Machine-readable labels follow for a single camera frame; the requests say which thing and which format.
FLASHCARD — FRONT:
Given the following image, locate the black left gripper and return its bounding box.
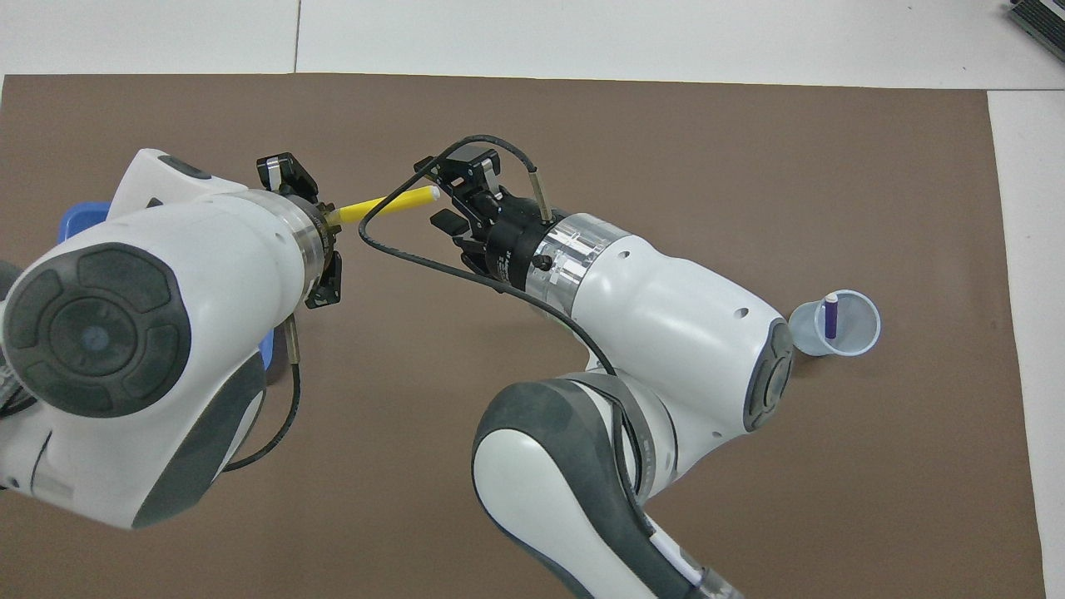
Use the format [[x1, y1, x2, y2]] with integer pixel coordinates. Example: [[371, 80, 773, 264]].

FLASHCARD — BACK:
[[256, 152, 344, 310]]

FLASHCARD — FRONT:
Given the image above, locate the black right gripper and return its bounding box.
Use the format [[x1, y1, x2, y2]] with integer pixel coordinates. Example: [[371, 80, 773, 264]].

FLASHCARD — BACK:
[[414, 146, 557, 290]]

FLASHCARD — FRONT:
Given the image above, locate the yellow pen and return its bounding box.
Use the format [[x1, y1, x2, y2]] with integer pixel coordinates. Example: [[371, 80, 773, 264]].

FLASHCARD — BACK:
[[326, 186, 440, 225]]

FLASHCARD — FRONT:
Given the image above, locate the brown table mat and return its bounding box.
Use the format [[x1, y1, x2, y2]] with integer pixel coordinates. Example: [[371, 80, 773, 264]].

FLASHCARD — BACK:
[[0, 73, 1048, 599]]

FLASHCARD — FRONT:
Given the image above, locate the blue plastic tray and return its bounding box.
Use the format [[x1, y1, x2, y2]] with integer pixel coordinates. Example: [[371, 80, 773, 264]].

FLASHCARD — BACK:
[[58, 201, 277, 373]]

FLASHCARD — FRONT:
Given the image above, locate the pale blue plastic cup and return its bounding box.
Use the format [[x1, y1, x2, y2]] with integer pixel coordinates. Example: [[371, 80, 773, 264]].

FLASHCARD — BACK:
[[788, 290, 882, 358]]

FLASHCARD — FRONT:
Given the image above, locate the grey laptop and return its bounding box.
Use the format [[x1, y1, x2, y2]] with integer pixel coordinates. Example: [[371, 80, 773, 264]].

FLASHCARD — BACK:
[[1007, 0, 1065, 52]]

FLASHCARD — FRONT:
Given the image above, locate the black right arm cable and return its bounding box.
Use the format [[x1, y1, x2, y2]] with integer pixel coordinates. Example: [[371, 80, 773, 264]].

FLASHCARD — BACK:
[[358, 135, 658, 533]]

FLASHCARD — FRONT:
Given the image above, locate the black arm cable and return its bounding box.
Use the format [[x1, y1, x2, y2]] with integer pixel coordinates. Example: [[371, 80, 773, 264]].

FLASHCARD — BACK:
[[220, 320, 302, 473], [358, 135, 658, 533]]

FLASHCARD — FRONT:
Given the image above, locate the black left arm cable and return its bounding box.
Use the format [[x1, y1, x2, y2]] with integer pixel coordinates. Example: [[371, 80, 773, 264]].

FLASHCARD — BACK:
[[220, 320, 302, 473]]

